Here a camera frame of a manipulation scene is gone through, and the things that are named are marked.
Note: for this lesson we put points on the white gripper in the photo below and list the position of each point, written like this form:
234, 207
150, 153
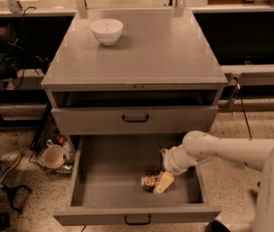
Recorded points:
170, 162

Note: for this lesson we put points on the orange soda can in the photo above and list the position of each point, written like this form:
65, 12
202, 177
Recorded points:
149, 180

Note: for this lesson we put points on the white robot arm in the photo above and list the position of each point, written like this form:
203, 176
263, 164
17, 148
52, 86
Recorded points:
257, 154

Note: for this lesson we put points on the closed grey top drawer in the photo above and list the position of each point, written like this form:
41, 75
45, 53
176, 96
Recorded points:
108, 120

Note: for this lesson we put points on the open grey middle drawer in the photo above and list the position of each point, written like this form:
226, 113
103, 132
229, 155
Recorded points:
106, 183

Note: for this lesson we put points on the grey drawer cabinet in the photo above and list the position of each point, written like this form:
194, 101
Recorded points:
161, 59

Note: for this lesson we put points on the white cup in basket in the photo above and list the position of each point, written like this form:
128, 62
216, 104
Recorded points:
54, 156

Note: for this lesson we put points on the white ceramic bowl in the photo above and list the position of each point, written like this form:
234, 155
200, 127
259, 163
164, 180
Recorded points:
107, 31

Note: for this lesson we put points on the black chair base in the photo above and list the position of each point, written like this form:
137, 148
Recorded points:
12, 193

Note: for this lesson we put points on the white sneaker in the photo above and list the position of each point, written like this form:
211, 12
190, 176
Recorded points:
8, 163

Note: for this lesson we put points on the black top drawer handle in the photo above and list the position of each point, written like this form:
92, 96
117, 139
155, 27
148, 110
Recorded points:
135, 119

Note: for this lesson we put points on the black drawer handle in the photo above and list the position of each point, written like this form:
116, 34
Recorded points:
135, 119
137, 220

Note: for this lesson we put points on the black middle drawer handle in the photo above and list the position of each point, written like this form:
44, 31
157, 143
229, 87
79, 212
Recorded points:
137, 220

